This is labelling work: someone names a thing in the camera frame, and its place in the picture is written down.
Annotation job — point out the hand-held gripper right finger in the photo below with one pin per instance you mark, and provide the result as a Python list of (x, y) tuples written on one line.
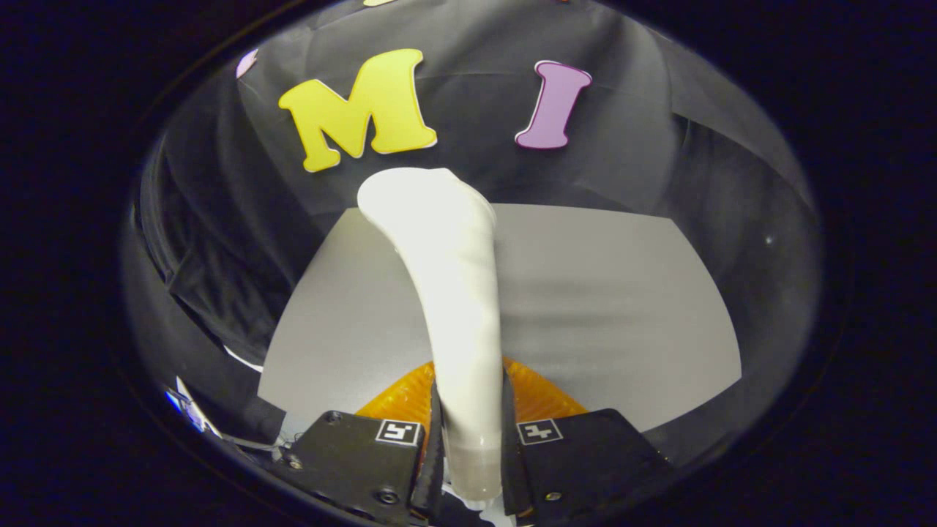
[(578, 461)]

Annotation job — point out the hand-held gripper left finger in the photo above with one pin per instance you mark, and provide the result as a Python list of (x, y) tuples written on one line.
[(351, 461)]

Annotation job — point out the black suit jacket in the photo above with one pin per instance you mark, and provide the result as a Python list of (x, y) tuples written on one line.
[(219, 293)]

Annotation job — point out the grey beige cabinet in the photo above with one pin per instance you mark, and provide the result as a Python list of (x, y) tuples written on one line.
[(622, 307)]

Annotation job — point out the black backdrop cloth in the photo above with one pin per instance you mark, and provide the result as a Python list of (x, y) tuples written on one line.
[(468, 95)]

